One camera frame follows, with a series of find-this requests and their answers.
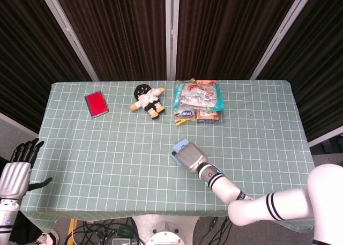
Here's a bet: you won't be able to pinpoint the blue orange carton box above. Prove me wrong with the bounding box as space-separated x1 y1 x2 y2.
196 109 221 124

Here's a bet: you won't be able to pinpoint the black white plush doll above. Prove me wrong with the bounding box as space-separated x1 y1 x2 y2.
130 83 166 120

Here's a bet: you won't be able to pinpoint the white partition post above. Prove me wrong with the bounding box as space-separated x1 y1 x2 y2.
37 0 100 81
250 0 313 80
165 0 180 81

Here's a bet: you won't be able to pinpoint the black floor cable bundle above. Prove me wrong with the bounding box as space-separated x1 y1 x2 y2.
65 218 136 245
205 217 232 245

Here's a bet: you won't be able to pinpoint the white sneaker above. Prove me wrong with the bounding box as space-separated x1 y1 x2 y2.
34 229 60 245

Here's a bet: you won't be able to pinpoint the clear snack bag teal edges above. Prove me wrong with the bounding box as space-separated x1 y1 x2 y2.
173 80 225 112

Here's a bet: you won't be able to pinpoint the black trouser leg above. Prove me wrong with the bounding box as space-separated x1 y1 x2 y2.
9 211 43 243

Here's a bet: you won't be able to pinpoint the yellow floor strip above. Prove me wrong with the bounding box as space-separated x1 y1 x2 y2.
68 219 78 237

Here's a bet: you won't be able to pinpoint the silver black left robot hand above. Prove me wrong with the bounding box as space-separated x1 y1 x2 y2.
0 137 53 200

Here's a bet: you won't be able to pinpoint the silver packet blue label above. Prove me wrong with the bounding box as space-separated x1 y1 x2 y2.
173 109 198 126

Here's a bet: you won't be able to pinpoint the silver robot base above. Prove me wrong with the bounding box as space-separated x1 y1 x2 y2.
133 215 199 245

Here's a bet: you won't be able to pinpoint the white partition base rail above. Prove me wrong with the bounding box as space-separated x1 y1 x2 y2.
308 133 343 149

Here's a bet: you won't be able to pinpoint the light blue small object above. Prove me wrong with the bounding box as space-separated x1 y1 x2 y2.
171 139 191 167

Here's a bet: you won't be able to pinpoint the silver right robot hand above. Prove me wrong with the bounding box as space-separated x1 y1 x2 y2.
171 144 209 175

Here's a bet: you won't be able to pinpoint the green checked tablecloth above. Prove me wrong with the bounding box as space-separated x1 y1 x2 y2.
20 80 316 233

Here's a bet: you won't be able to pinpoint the red card case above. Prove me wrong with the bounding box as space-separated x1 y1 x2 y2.
84 90 110 119

